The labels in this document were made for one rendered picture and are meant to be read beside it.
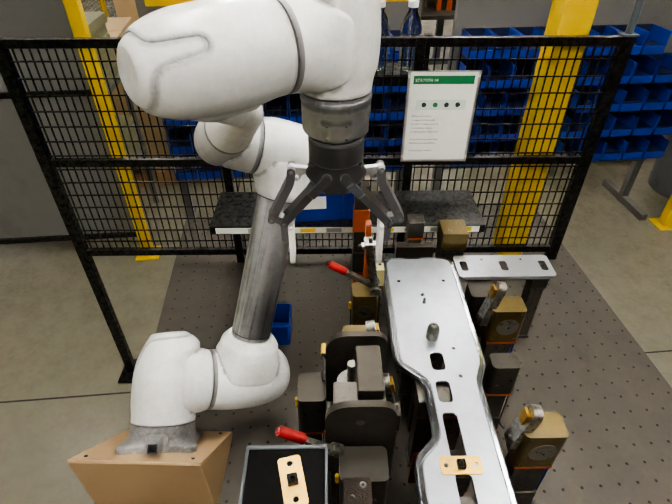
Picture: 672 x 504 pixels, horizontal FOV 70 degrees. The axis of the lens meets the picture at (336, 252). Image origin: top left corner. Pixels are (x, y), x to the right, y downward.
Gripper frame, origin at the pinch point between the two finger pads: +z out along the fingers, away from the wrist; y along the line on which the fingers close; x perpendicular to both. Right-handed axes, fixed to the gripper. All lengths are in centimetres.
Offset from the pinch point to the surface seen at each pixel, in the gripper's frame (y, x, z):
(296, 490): -6.6, -23.3, 29.9
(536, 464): 43, -8, 52
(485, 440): 31, -6, 46
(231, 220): -33, 72, 43
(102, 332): -123, 117, 146
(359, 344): 5.0, 6.5, 29.6
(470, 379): 32, 10, 46
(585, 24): 76, 93, -12
